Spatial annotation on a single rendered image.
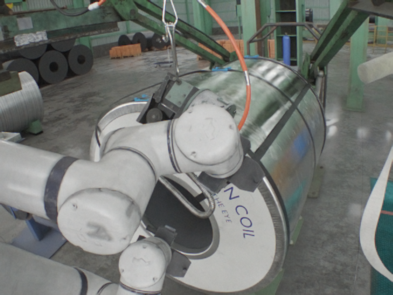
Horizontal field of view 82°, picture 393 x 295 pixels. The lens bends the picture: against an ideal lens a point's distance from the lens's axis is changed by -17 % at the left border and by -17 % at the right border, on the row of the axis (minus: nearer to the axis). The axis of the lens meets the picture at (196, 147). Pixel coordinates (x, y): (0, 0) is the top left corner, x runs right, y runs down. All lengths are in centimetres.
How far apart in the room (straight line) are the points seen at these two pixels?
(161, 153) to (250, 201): 69
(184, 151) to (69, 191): 16
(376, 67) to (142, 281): 54
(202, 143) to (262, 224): 77
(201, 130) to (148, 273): 28
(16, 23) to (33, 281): 116
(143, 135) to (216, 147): 11
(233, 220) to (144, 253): 68
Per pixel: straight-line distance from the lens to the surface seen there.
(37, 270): 51
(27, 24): 144
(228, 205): 110
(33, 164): 35
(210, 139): 36
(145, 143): 39
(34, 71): 1288
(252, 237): 116
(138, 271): 51
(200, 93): 79
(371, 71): 46
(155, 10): 195
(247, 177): 51
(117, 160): 34
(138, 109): 114
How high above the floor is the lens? 164
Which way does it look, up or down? 26 degrees down
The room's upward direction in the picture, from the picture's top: 6 degrees counter-clockwise
